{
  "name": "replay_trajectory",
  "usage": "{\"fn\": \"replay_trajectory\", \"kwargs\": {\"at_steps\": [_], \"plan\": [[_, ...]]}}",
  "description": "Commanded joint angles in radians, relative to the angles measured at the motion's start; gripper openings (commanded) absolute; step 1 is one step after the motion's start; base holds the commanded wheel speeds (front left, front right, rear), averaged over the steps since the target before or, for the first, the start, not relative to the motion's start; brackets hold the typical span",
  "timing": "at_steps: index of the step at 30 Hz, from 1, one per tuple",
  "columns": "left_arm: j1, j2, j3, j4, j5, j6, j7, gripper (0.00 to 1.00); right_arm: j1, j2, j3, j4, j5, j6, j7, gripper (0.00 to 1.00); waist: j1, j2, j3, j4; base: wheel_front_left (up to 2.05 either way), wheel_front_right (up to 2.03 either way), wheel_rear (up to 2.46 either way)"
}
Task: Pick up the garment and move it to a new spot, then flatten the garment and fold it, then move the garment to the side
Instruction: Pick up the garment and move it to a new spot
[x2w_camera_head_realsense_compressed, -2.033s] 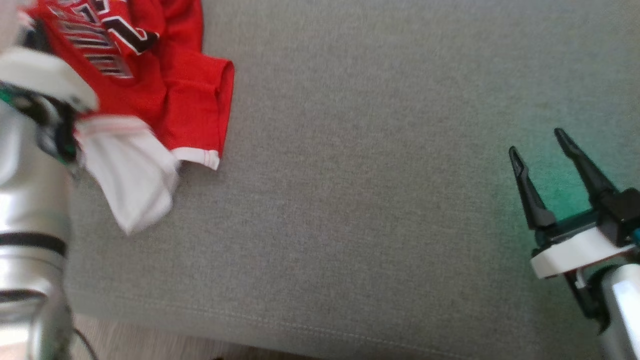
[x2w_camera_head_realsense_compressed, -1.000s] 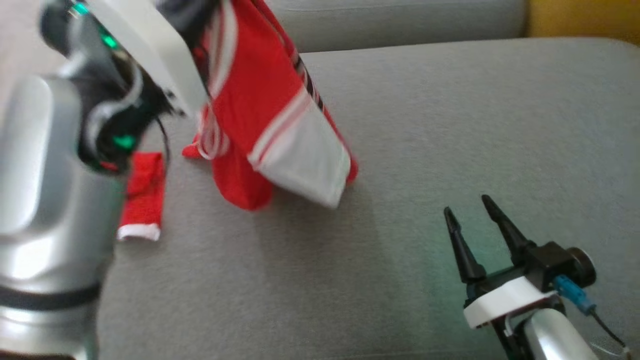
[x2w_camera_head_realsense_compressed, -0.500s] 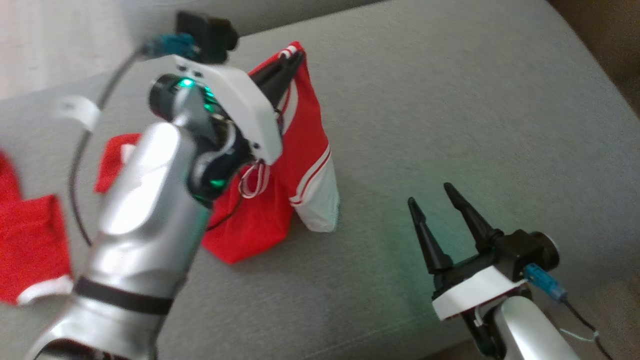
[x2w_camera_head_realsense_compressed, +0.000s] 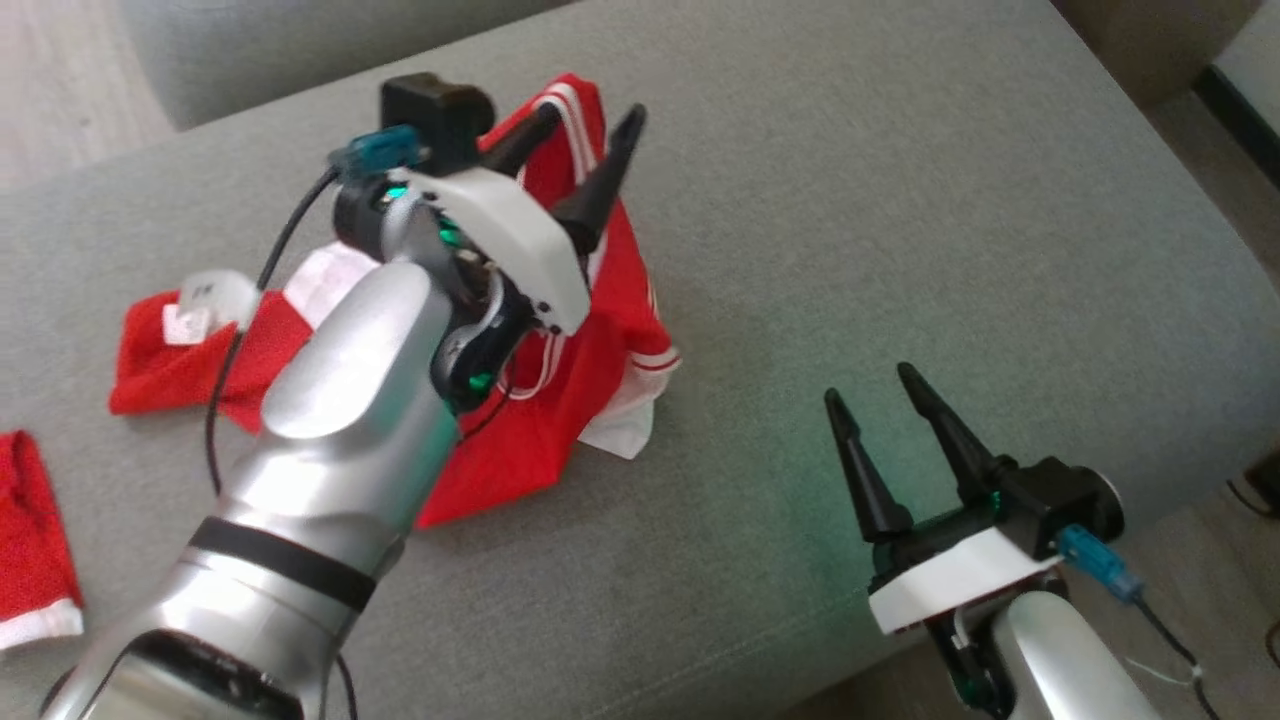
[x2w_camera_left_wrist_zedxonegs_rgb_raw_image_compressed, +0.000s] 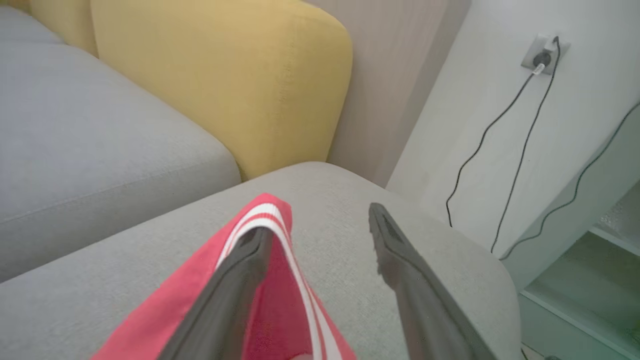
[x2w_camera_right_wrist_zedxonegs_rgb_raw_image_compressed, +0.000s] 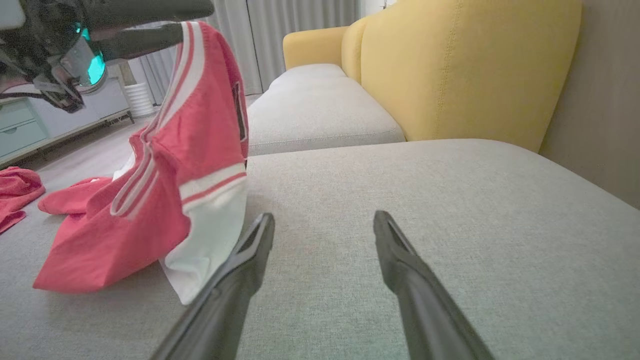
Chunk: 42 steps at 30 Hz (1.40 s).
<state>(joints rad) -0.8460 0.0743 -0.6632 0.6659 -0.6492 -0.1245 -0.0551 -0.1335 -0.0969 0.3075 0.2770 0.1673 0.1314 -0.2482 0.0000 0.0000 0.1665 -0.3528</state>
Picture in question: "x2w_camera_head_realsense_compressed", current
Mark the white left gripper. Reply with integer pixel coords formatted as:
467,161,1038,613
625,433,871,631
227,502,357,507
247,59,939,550
395,100,649,336

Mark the grey furniture with black edge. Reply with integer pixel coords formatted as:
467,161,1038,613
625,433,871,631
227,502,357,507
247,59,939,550
1193,0,1280,191

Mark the red basketball jersey white trim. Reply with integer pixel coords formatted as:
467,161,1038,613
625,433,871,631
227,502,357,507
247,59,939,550
108,72,683,531

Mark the black device on floor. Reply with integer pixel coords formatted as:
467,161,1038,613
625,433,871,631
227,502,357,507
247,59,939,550
1228,448,1280,521

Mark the grey sofa back cushion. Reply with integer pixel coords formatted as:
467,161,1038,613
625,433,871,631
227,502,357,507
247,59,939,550
118,0,571,131

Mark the grey sofa seat cushion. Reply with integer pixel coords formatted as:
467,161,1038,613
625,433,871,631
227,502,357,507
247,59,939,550
0,0,1280,720

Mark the red shirt with white cuffs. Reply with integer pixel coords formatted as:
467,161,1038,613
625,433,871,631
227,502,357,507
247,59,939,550
0,430,86,651

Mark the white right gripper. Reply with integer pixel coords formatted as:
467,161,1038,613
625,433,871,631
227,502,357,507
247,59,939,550
823,361,1065,637

